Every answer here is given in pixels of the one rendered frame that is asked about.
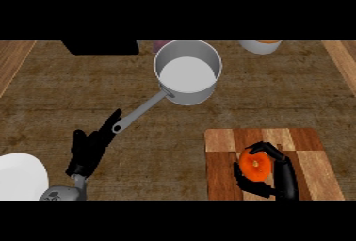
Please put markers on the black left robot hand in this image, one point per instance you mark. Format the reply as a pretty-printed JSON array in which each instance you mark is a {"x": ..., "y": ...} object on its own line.
[{"x": 88, "y": 147}]

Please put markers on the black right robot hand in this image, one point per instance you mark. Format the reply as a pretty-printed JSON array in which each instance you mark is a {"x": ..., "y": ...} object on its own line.
[{"x": 284, "y": 175}]

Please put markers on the orange squash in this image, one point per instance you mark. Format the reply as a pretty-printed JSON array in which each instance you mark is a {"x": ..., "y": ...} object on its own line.
[{"x": 255, "y": 167}]

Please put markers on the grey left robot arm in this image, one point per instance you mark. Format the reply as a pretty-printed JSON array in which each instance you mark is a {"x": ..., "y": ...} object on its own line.
[{"x": 66, "y": 192}]

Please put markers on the wooden cutting board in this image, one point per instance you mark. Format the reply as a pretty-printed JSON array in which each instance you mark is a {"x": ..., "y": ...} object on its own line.
[{"x": 274, "y": 163}]

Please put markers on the white plate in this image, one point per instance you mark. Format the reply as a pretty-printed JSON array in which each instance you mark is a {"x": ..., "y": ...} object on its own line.
[{"x": 21, "y": 177}]

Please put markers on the black appliance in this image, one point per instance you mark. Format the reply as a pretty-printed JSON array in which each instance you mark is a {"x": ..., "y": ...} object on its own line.
[{"x": 103, "y": 47}]

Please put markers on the white cup with orange content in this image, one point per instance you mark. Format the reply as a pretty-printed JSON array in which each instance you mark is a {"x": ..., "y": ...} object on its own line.
[{"x": 261, "y": 46}]

